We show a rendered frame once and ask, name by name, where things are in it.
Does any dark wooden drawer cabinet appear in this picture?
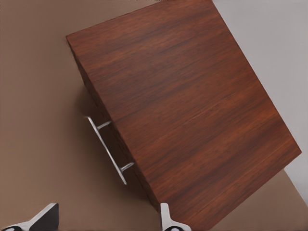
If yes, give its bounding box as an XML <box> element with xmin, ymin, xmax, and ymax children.
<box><xmin>65</xmin><ymin>0</ymin><xmax>302</xmax><ymax>231</ymax></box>

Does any silver drawer handle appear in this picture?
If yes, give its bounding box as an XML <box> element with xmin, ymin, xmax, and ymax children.
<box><xmin>84</xmin><ymin>115</ymin><xmax>135</xmax><ymax>185</ymax></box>

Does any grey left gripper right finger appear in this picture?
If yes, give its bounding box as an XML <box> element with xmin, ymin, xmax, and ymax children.
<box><xmin>160</xmin><ymin>203</ymin><xmax>191</xmax><ymax>231</ymax></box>

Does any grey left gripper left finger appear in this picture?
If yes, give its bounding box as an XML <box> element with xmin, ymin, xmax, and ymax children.
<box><xmin>0</xmin><ymin>203</ymin><xmax>60</xmax><ymax>231</ymax></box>

